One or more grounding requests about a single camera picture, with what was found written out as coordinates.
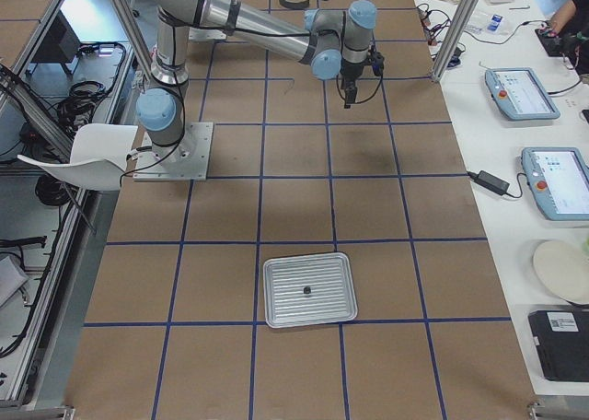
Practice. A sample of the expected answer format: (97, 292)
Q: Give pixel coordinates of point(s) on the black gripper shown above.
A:
(352, 74)

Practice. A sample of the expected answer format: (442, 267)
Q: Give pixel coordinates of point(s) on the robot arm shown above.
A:
(335, 44)

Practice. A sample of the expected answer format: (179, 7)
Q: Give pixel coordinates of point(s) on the silver ribbed metal tray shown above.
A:
(332, 297)

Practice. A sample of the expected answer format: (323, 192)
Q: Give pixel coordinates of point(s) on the olive brake shoe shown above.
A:
(295, 5)

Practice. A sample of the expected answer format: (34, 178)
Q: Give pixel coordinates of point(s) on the black power adapter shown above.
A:
(494, 184)

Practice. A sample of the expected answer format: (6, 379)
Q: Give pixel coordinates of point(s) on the blue teach pendant upper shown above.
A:
(519, 95)

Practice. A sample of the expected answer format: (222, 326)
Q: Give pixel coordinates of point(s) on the blue teach pendant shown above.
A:
(519, 95)
(558, 180)

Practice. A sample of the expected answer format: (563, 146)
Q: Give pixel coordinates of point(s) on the blue teach pendant lower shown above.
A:
(558, 180)

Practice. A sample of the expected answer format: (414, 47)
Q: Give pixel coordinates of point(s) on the white plastic chair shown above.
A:
(98, 157)

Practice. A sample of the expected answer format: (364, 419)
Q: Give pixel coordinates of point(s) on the white round plate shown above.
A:
(563, 270)

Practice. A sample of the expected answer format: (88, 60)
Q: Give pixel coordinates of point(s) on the black laptop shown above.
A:
(561, 340)

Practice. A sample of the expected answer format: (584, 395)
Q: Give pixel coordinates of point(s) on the aluminium frame post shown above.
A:
(459, 21)

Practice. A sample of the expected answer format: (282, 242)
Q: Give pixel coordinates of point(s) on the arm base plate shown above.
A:
(189, 161)

